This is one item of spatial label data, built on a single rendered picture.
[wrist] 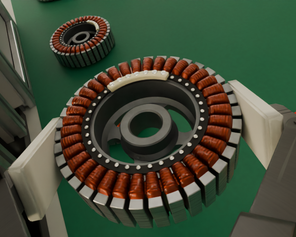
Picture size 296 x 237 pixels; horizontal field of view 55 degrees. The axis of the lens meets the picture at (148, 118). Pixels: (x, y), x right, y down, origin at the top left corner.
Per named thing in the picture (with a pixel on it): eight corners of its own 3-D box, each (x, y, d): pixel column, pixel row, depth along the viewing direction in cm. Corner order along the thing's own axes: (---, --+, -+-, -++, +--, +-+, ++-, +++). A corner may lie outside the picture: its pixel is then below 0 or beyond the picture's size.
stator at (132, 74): (266, 210, 16) (277, 179, 13) (69, 247, 16) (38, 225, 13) (212, 75, 23) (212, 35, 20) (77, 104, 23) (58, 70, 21)
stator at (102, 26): (72, 78, 49) (63, 62, 46) (48, 50, 55) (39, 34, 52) (126, 46, 51) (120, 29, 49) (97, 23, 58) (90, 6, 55)
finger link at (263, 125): (266, 117, 12) (284, 114, 12) (225, 81, 19) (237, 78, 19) (271, 177, 13) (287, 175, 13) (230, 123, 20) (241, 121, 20)
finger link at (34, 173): (43, 220, 14) (28, 223, 14) (75, 154, 20) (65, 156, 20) (20, 167, 13) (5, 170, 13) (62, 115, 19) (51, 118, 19)
